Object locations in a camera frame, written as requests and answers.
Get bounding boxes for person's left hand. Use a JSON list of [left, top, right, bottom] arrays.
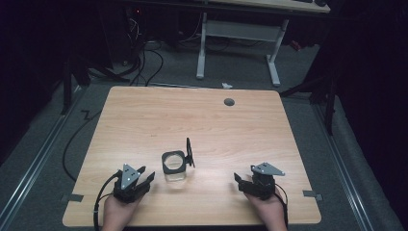
[[101, 193, 143, 231]]

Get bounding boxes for black floor cable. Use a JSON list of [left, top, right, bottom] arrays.
[[62, 109, 104, 183]]

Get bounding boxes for clear square container black lid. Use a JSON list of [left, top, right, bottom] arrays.
[[161, 137, 196, 183]]

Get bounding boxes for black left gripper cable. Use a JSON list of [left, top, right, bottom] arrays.
[[92, 170, 123, 231]]

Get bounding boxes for grey tape strip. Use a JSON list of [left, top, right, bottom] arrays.
[[60, 193, 85, 203], [302, 190, 323, 202]]

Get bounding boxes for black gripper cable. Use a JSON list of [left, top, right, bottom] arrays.
[[273, 182, 290, 229], [92, 170, 123, 231]]

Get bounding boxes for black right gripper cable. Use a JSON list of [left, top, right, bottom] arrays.
[[273, 182, 290, 229]]

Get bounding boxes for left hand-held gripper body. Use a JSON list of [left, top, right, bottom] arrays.
[[112, 163, 152, 205]]

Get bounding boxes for black metal stand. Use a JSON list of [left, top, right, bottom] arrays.
[[60, 54, 92, 116], [278, 71, 339, 137]]

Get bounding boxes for metal floor rail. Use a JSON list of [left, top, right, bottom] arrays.
[[0, 86, 85, 229], [312, 104, 375, 231]]

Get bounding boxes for bundle of black floor cables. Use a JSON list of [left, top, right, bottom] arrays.
[[110, 39, 166, 89]]

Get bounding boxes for person's right hand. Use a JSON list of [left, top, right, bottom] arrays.
[[243, 188, 289, 231]]

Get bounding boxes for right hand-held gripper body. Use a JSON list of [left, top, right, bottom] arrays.
[[241, 162, 287, 202]]

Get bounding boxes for white metal desk frame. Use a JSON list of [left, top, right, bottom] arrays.
[[195, 0, 332, 88]]

